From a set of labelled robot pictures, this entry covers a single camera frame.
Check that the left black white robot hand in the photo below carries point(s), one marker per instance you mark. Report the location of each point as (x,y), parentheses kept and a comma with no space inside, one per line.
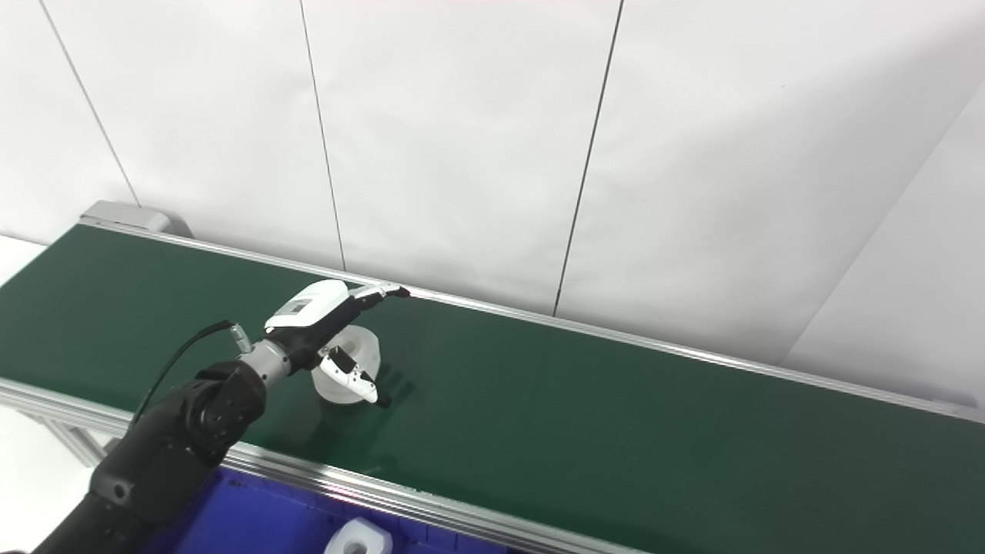
(308,304)

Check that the white plastic part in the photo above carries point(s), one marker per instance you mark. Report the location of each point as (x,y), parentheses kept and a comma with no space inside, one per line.
(367,346)
(342,542)

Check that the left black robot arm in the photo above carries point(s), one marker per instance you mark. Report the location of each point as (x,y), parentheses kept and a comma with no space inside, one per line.
(185,438)

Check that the grey conveyor motor housing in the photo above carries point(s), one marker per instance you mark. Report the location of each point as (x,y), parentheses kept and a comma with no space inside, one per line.
(123,215)

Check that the blue plastic bin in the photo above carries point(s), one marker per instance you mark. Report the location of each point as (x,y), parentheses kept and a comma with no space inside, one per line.
(254,523)

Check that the green conveyor belt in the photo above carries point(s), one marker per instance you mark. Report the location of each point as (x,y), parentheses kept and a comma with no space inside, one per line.
(616,431)

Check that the aluminium conveyor leg frame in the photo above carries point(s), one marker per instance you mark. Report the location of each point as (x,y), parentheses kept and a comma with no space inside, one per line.
(73,442)

